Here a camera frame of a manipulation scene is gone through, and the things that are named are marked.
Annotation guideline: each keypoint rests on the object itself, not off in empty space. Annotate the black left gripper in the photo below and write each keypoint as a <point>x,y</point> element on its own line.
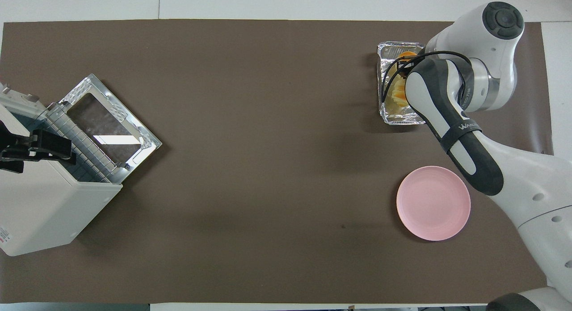
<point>11,145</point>

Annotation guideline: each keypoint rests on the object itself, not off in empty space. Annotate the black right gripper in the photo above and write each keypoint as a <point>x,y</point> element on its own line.
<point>405,65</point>

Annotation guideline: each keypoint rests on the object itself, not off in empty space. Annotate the sliced orange bread loaf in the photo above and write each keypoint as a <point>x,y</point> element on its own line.
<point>397,96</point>

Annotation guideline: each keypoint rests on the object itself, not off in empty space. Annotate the aluminium foil tray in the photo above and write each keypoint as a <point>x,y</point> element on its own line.
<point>400,119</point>

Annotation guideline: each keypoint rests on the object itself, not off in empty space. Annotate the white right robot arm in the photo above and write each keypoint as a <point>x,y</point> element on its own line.
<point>527,190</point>

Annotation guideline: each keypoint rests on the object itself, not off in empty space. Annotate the cream toaster oven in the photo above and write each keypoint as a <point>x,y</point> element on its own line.
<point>40,208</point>

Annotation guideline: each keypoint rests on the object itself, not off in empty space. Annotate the glass oven door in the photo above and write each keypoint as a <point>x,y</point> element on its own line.
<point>134,128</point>

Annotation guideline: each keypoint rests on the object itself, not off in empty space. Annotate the pink round plate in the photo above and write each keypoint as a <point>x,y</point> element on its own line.
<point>429,208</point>

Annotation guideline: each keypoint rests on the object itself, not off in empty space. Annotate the brown table mat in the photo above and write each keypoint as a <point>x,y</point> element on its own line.
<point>250,168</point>

